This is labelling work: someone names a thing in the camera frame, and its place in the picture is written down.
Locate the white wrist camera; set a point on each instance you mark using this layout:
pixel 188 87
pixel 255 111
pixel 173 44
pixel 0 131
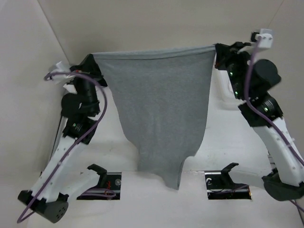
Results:
pixel 59 71
pixel 265 37

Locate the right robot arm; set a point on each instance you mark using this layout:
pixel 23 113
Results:
pixel 251 81

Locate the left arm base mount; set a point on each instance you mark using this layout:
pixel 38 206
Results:
pixel 107 188

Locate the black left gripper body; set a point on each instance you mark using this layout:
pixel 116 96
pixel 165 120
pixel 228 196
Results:
pixel 87 86

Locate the grey tank top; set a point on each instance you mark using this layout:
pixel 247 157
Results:
pixel 162 99

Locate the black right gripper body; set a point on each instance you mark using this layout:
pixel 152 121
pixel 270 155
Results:
pixel 235 64

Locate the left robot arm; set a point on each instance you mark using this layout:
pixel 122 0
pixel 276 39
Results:
pixel 83 111

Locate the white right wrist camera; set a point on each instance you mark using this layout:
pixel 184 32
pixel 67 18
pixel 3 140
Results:
pixel 265 37

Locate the white plastic mesh basket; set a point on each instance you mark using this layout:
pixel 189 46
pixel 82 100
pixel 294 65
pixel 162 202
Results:
pixel 227 99

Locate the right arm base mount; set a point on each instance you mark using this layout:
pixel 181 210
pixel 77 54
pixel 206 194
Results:
pixel 220 186

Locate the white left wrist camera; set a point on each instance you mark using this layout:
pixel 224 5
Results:
pixel 59 71

